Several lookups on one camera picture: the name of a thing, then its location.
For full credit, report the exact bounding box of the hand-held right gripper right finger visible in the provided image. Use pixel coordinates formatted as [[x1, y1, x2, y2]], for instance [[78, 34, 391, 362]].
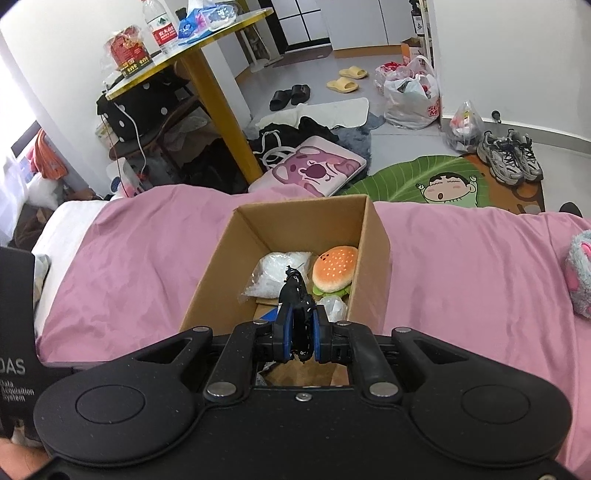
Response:
[[307, 304, 463, 403]]

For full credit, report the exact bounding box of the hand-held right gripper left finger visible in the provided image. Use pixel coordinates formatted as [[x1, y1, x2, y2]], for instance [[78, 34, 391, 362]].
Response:
[[134, 304, 296, 404]]

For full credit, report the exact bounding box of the black lace cloth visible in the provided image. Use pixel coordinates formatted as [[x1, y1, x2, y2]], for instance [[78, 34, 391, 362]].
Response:
[[278, 265, 318, 363]]

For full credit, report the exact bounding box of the clear bag of white stuffing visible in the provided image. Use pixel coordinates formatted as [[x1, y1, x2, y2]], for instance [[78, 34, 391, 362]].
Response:
[[238, 250, 320, 305]]

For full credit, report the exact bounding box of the hamburger plush toy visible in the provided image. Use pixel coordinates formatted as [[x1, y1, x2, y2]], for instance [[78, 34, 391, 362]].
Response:
[[311, 246, 360, 297]]

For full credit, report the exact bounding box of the brown cardboard box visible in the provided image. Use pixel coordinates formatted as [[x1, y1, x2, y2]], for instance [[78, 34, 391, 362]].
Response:
[[178, 194, 393, 387]]

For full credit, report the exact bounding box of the grey plush slipper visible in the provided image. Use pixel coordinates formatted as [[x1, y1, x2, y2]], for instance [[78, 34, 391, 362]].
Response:
[[565, 230, 591, 320]]

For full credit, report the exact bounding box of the person's left forearm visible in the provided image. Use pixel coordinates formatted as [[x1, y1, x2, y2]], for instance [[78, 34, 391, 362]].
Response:
[[7, 443, 54, 480]]

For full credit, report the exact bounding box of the white bedding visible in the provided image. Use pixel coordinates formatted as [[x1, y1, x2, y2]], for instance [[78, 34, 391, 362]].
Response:
[[31, 200, 106, 326]]

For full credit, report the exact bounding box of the pink bed sheet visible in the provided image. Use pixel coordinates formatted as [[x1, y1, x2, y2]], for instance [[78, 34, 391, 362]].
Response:
[[33, 184, 591, 474]]

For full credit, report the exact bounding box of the pink bear laptop bag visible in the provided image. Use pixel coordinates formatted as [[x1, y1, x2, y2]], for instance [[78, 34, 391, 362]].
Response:
[[248, 135, 369, 195]]

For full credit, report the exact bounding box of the orange cloth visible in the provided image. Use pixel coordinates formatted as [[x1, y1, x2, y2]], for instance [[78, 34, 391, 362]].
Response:
[[29, 128, 66, 182]]

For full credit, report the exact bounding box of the green leaf cartoon rug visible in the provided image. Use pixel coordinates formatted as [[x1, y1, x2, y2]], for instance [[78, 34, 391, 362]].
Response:
[[343, 154, 549, 216]]

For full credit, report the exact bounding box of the small white appliance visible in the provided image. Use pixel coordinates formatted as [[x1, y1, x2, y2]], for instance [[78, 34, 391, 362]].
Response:
[[106, 161, 140, 196]]

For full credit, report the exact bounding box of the black clothes pile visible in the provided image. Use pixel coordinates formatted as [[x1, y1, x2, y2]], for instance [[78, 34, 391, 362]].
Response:
[[246, 115, 343, 163]]

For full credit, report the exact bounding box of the grey fluffy rug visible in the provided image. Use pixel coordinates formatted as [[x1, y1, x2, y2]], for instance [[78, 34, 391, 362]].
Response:
[[331, 114, 385, 160]]

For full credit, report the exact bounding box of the dark chair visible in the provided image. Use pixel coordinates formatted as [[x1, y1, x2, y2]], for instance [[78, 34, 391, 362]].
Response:
[[108, 104, 211, 188]]

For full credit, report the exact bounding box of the round table with yellow leg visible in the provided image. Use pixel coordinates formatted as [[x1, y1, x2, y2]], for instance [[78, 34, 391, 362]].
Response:
[[105, 6, 275, 186]]

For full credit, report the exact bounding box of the white plastic shopping bag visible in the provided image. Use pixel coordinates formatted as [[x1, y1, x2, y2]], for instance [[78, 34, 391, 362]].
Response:
[[374, 54, 445, 131]]

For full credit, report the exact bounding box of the clear plastic trash bag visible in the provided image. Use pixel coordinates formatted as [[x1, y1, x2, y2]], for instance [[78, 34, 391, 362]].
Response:
[[442, 100, 486, 154]]

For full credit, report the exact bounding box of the grey sneaker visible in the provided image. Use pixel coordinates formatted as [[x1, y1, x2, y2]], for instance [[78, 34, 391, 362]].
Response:
[[476, 131, 526, 186], [503, 128, 545, 182]]

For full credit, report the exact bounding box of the black polka dot bag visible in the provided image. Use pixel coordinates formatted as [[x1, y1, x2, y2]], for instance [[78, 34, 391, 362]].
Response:
[[96, 71, 195, 145]]

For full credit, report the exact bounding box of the dark door mat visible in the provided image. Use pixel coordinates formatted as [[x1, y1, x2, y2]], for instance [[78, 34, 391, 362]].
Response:
[[276, 47, 332, 66]]

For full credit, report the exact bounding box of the small open cardboard box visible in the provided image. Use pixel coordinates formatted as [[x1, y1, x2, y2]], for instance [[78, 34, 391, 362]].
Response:
[[400, 36, 424, 64]]

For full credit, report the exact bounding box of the red snack bag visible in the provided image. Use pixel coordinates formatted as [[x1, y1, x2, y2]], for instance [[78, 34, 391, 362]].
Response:
[[102, 25, 153, 78]]

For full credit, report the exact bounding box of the white kitchen cabinet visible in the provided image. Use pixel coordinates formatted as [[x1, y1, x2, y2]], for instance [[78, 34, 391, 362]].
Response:
[[331, 0, 389, 50]]

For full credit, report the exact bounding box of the blue tissue pack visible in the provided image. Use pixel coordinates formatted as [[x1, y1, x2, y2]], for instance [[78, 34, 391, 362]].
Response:
[[177, 0, 242, 43]]

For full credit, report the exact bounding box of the clear water bottle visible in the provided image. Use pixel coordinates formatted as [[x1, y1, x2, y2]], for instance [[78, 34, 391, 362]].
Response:
[[141, 0, 179, 55]]

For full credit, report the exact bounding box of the white cable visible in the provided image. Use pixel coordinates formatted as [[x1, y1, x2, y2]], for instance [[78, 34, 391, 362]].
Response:
[[103, 82, 149, 188]]

